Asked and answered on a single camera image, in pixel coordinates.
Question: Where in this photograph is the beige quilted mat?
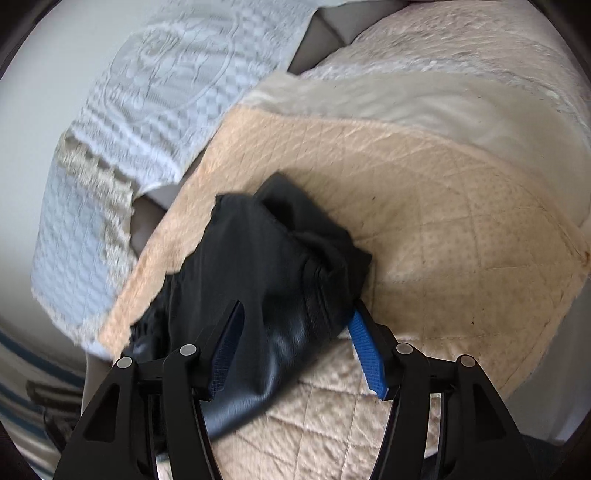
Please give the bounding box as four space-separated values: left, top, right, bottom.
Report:
99 108 591 480

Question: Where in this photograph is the dark object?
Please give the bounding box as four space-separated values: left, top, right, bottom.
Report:
41 406 83 457

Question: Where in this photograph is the black leather jacket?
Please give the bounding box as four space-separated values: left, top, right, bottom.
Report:
127 173 374 457

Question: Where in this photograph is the striped rug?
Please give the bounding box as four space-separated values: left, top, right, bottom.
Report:
0 332 88 462

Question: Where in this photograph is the light blue lace-trimmed pillow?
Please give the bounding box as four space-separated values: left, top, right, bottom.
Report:
30 138 139 361

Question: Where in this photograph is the beige embroidered sofa cover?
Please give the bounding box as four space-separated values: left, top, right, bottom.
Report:
240 0 591 195

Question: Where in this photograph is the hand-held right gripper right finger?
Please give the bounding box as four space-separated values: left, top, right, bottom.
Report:
348 300 539 480

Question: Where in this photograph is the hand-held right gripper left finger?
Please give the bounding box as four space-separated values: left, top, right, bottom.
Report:
53 300 245 480

